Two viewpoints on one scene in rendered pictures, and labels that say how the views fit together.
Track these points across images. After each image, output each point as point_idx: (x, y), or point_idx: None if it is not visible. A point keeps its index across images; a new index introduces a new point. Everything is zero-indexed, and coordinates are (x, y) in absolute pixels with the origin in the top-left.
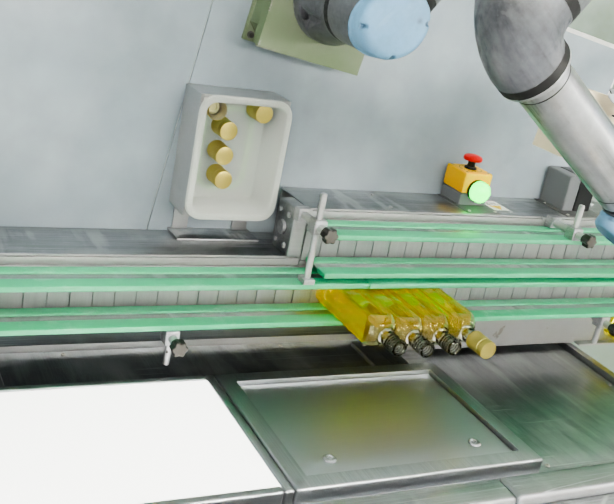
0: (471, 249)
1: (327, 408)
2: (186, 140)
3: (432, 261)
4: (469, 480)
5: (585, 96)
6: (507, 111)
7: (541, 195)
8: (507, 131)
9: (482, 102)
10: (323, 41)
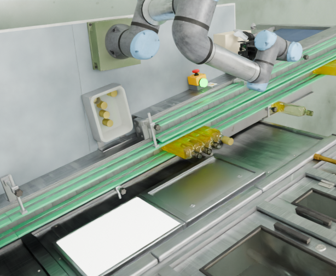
0: (209, 104)
1: (183, 187)
2: (90, 115)
3: (197, 116)
4: (243, 190)
5: (223, 51)
6: None
7: None
8: None
9: None
10: (123, 58)
